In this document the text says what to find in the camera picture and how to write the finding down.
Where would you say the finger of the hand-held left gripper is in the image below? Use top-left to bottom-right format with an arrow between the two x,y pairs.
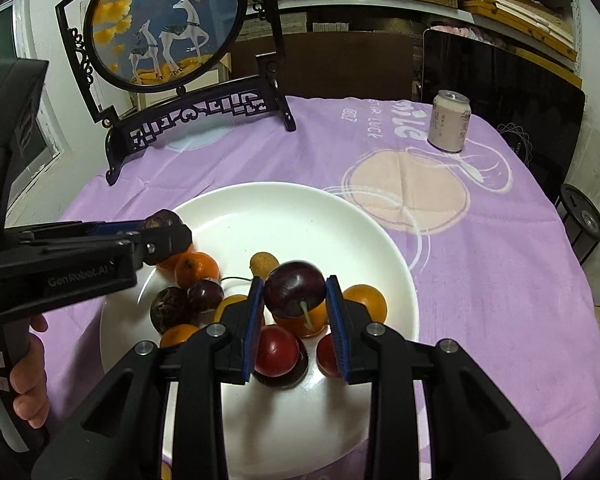
17,218 -> 153,243
125,223 -> 193,271

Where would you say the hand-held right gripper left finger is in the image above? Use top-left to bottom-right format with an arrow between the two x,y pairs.
30,275 -> 266,480

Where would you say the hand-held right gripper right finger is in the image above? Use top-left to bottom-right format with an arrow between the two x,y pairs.
325,275 -> 563,480

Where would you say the red cherry tomato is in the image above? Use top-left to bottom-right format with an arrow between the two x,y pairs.
254,325 -> 301,378
316,332 -> 343,378

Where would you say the large tangerine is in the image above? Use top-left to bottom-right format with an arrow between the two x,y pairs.
272,302 -> 329,337

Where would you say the yellow orange kumquat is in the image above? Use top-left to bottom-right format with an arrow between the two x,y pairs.
159,324 -> 201,348
215,295 -> 251,326

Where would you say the tangerine with dark stem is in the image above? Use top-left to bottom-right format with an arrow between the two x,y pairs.
174,252 -> 221,288

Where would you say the smooth orange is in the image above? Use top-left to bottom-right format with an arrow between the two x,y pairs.
342,284 -> 388,323

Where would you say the small pale longan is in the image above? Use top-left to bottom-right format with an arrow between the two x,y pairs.
250,252 -> 280,281

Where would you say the white oval plate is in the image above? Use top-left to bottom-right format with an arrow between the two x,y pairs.
99,181 -> 420,478

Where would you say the person's left hand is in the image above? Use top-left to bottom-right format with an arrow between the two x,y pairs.
9,314 -> 50,429

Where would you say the purple printed tablecloth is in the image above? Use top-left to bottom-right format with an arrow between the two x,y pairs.
45,95 -> 600,480

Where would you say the round deer picture stand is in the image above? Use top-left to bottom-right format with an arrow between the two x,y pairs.
55,0 -> 298,187

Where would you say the pale drink can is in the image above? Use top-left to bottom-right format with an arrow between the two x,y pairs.
427,90 -> 472,153

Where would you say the brown wooden board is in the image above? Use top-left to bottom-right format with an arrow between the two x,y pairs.
230,30 -> 423,106

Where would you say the black round stool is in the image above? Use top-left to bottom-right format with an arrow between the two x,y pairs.
555,183 -> 600,266

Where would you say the white wall shelf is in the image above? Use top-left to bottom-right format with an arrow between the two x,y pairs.
260,0 -> 581,76

